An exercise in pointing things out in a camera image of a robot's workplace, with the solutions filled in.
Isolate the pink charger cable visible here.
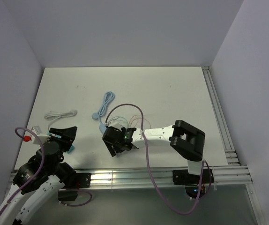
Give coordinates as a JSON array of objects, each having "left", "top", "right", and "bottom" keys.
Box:
[{"left": 129, "top": 114, "right": 153, "bottom": 128}]

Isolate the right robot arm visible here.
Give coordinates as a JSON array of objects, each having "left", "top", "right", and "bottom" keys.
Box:
[{"left": 102, "top": 120, "right": 205, "bottom": 183}]

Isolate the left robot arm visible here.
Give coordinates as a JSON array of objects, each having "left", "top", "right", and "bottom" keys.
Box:
[{"left": 0, "top": 126, "right": 77, "bottom": 225}]

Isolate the teal power strip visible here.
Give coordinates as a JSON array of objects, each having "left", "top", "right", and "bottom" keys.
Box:
[{"left": 50, "top": 136, "right": 75, "bottom": 154}]

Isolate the blue power strip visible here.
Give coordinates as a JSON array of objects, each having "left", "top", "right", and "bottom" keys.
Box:
[{"left": 99, "top": 123, "right": 107, "bottom": 134}]

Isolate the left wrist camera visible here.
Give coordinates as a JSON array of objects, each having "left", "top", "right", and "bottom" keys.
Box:
[{"left": 23, "top": 126, "right": 49, "bottom": 145}]

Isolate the white power strip cord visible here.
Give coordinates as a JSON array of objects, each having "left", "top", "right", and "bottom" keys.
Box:
[{"left": 44, "top": 109, "right": 78, "bottom": 128}]

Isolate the blue power strip cord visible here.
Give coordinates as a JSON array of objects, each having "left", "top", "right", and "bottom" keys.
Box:
[{"left": 91, "top": 92, "right": 116, "bottom": 127}]

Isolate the front aluminium rail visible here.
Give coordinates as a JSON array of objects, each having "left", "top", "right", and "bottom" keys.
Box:
[{"left": 5, "top": 164, "right": 254, "bottom": 193}]

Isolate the aluminium rail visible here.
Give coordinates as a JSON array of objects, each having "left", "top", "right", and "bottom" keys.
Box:
[
  {"left": 5, "top": 164, "right": 254, "bottom": 193},
  {"left": 202, "top": 67, "right": 240, "bottom": 166}
]

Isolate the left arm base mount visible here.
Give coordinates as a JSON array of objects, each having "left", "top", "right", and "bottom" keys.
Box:
[{"left": 58, "top": 172, "right": 91, "bottom": 202}]

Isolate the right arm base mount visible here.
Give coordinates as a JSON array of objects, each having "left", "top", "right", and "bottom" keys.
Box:
[{"left": 172, "top": 169, "right": 215, "bottom": 199}]

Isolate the right side aluminium rail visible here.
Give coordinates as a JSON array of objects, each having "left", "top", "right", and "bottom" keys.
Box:
[{"left": 202, "top": 67, "right": 240, "bottom": 166}]

